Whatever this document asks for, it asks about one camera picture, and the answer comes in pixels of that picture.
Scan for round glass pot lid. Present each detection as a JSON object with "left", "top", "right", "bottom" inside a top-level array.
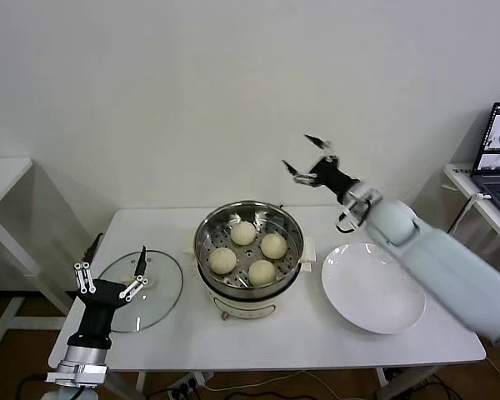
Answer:
[{"left": 95, "top": 248, "right": 183, "bottom": 333}]

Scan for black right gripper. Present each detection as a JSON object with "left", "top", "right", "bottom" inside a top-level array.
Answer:
[{"left": 281, "top": 133, "right": 362, "bottom": 197}]

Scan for white power strip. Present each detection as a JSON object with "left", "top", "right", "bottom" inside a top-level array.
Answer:
[{"left": 166, "top": 370, "right": 214, "bottom": 397}]

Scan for laptop cable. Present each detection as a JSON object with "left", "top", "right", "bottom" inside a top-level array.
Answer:
[{"left": 445, "top": 191, "right": 492, "bottom": 238}]

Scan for white steamed baozi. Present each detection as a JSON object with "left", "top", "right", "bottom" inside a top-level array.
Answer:
[
  {"left": 207, "top": 247, "right": 238, "bottom": 275},
  {"left": 230, "top": 220, "right": 258, "bottom": 246},
  {"left": 260, "top": 232, "right": 288, "bottom": 259},
  {"left": 247, "top": 258, "right": 278, "bottom": 288}
]

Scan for white round plate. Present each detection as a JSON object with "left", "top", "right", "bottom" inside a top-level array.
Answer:
[{"left": 320, "top": 242, "right": 427, "bottom": 335}]

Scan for stainless steel steamer basket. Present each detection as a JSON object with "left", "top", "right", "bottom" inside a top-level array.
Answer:
[{"left": 192, "top": 201, "right": 306, "bottom": 293}]

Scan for grey open laptop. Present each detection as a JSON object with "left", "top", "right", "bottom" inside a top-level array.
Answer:
[{"left": 469, "top": 102, "right": 500, "bottom": 228}]

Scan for cream electric cooker base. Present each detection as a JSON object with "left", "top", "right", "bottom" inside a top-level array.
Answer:
[{"left": 181, "top": 235, "right": 318, "bottom": 322}]

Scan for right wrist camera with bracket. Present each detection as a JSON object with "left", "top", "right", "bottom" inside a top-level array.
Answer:
[{"left": 335, "top": 199, "right": 370, "bottom": 233}]

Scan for white empty side table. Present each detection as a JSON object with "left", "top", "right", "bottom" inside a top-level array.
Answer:
[{"left": 0, "top": 157, "right": 83, "bottom": 355}]

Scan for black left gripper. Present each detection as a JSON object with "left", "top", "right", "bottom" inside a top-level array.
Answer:
[{"left": 68, "top": 232, "right": 149, "bottom": 347}]

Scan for white laptop side table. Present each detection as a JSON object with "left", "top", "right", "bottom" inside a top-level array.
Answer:
[{"left": 442, "top": 162, "right": 500, "bottom": 284}]

